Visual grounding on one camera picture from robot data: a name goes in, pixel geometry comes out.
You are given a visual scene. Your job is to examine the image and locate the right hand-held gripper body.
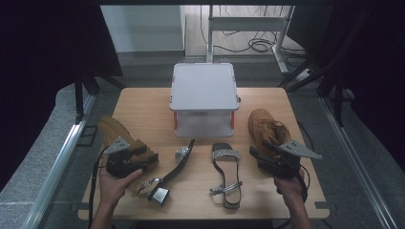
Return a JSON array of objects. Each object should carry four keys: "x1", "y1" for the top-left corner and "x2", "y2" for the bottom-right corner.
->
[{"x1": 257, "y1": 139, "x2": 323, "y2": 179}]

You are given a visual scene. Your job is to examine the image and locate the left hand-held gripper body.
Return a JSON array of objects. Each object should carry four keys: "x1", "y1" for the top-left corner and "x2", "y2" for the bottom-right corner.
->
[{"x1": 103, "y1": 136, "x2": 145, "y2": 178}]

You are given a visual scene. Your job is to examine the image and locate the tan suede boot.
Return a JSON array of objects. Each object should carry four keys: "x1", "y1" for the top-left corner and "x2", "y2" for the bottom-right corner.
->
[
  {"x1": 247, "y1": 108, "x2": 292, "y2": 160},
  {"x1": 96, "y1": 114, "x2": 160, "y2": 170}
]

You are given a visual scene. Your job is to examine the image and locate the black silver strap sandal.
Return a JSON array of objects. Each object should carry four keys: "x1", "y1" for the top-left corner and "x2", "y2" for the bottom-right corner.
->
[
  {"x1": 136, "y1": 138, "x2": 196, "y2": 207},
  {"x1": 208, "y1": 142, "x2": 244, "y2": 210}
]

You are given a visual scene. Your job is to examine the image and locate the clear plastic storage box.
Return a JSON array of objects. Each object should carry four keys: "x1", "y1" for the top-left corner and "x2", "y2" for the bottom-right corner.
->
[{"x1": 168, "y1": 62, "x2": 242, "y2": 138}]

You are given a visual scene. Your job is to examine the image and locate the person's right hand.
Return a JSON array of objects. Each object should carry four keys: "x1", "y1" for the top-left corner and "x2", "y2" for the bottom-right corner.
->
[{"x1": 272, "y1": 167, "x2": 309, "y2": 208}]

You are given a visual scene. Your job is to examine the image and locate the person's left hand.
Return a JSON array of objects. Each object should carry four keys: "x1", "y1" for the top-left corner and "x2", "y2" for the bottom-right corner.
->
[{"x1": 97, "y1": 156, "x2": 144, "y2": 207}]

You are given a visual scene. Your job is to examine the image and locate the black metal stand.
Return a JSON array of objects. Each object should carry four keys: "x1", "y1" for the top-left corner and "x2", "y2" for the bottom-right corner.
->
[
  {"x1": 277, "y1": 8, "x2": 375, "y2": 128},
  {"x1": 74, "y1": 62, "x2": 127, "y2": 124}
]

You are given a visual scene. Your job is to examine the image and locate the white power strip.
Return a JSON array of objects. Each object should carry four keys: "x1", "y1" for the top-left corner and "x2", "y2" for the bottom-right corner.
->
[{"x1": 294, "y1": 68, "x2": 315, "y2": 82}]

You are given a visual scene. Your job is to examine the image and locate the white cabinet panel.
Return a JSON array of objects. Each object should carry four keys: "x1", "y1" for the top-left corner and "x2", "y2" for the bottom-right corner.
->
[{"x1": 100, "y1": 4, "x2": 186, "y2": 53}]

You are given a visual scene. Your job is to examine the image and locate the dark curtain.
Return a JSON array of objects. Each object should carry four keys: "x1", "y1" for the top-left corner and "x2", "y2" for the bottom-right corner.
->
[
  {"x1": 286, "y1": 3, "x2": 405, "y2": 175},
  {"x1": 0, "y1": 3, "x2": 124, "y2": 193}
]

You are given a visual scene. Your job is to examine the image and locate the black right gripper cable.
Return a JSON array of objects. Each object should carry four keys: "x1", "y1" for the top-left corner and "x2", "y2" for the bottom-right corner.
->
[{"x1": 273, "y1": 164, "x2": 311, "y2": 229}]

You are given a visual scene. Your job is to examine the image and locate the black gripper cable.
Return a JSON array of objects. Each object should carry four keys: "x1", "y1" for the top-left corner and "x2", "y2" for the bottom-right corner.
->
[
  {"x1": 273, "y1": 164, "x2": 311, "y2": 229},
  {"x1": 87, "y1": 145, "x2": 111, "y2": 229}
]

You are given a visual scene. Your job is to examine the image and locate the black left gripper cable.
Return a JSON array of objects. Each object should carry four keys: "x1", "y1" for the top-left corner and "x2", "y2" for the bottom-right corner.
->
[{"x1": 87, "y1": 145, "x2": 111, "y2": 229}]

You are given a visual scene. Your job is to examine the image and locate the aluminium rail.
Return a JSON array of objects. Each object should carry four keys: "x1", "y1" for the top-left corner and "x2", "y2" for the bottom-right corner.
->
[
  {"x1": 19, "y1": 94, "x2": 97, "y2": 229},
  {"x1": 319, "y1": 95, "x2": 399, "y2": 229}
]

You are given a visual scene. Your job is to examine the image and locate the black floor cables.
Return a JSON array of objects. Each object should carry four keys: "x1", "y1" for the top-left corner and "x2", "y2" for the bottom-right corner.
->
[{"x1": 200, "y1": 4, "x2": 308, "y2": 69}]

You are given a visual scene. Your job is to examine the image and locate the white metal desk frame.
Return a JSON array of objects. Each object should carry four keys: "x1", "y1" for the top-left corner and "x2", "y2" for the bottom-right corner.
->
[{"x1": 205, "y1": 4, "x2": 291, "y2": 75}]

